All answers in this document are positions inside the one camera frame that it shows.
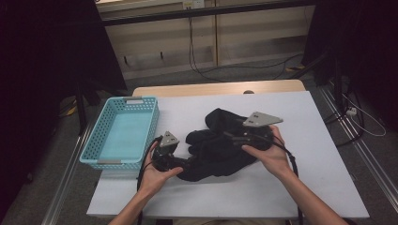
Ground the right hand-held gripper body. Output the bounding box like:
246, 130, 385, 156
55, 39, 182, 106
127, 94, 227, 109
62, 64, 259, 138
243, 112, 284, 151

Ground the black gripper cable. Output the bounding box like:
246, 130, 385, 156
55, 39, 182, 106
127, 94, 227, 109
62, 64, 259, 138
271, 140, 304, 225
136, 135, 163, 225

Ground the white cable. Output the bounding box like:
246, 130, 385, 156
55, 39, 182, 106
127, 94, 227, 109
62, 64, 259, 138
342, 93, 388, 138

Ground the light blue plastic basket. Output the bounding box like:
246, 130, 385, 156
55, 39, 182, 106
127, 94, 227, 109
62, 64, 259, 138
79, 96, 161, 172

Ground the black knit vest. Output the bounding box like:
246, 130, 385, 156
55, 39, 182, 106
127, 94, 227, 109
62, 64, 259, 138
176, 107, 276, 183

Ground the person's left hand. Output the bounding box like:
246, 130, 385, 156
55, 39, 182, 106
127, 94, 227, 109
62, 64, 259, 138
139, 142, 184, 196

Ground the person's right hand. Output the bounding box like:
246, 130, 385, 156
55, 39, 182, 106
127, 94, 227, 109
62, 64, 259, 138
241, 125, 294, 181

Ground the metal floor rail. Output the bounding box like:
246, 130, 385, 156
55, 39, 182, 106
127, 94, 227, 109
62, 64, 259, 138
40, 125, 95, 225
318, 83, 398, 204

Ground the black curtain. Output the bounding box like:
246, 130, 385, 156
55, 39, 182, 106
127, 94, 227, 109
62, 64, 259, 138
0, 0, 128, 217

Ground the white wall socket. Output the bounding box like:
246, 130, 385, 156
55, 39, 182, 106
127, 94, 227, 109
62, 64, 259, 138
182, 0, 205, 9

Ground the black tripod stand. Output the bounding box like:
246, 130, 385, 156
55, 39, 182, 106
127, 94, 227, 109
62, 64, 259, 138
301, 0, 398, 132

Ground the black looped floor cable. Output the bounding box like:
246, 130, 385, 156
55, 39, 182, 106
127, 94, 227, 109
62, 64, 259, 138
323, 87, 365, 148

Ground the black metal bar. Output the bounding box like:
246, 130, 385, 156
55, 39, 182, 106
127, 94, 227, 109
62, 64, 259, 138
101, 0, 315, 27

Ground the light wooden cabinet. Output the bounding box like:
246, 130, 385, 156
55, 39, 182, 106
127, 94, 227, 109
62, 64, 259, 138
95, 0, 315, 81

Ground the black hanging cable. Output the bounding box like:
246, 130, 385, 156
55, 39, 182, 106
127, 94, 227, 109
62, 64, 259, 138
187, 15, 226, 83

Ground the white table sheet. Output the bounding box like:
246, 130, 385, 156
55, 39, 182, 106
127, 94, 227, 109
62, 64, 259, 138
86, 90, 370, 219

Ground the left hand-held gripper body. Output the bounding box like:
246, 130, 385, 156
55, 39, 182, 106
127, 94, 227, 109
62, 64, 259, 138
152, 130, 190, 173

